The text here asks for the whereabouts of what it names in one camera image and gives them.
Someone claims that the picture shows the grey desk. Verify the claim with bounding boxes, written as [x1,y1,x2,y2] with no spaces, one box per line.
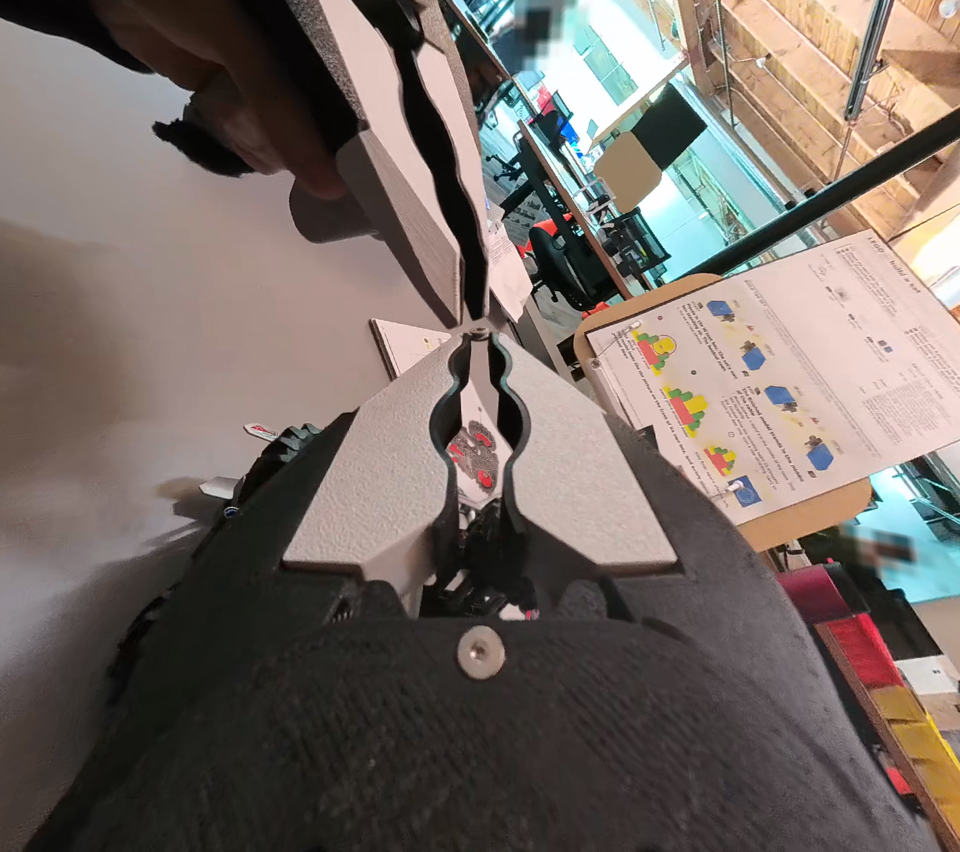
[0,16,579,852]

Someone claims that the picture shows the white paper bag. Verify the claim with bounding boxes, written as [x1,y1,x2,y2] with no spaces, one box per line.
[482,207,535,322]

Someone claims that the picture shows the row of coloured bins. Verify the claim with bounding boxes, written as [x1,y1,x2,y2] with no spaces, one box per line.
[776,563,960,838]

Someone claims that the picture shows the black office chair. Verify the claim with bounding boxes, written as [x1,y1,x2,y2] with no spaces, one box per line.
[525,215,610,311]

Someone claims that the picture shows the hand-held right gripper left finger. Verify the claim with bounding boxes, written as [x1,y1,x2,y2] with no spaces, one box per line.
[281,333,475,591]

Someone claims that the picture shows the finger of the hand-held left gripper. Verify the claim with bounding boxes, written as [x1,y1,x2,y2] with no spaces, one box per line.
[396,42,494,322]
[309,0,465,330]

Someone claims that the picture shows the person's left hand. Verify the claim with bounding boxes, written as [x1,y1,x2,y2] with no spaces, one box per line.
[78,0,351,202]

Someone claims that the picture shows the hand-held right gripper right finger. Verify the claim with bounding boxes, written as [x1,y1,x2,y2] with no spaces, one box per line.
[487,333,682,577]

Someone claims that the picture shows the black metal pole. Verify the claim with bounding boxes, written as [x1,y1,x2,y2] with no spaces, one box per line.
[675,128,960,281]

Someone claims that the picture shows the silver metal pipe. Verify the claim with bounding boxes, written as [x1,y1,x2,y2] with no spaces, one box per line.
[843,0,933,122]

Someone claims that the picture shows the black red toy monster truck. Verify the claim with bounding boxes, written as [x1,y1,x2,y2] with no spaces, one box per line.
[198,421,543,622]

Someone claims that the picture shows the white instruction booklet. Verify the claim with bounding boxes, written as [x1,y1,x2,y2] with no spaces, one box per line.
[369,318,519,516]

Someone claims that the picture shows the wooden instruction poster board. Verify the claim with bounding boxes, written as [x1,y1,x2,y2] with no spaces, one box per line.
[573,230,960,553]

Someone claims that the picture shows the tan black board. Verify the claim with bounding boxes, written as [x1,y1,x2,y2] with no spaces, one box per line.
[591,82,710,213]

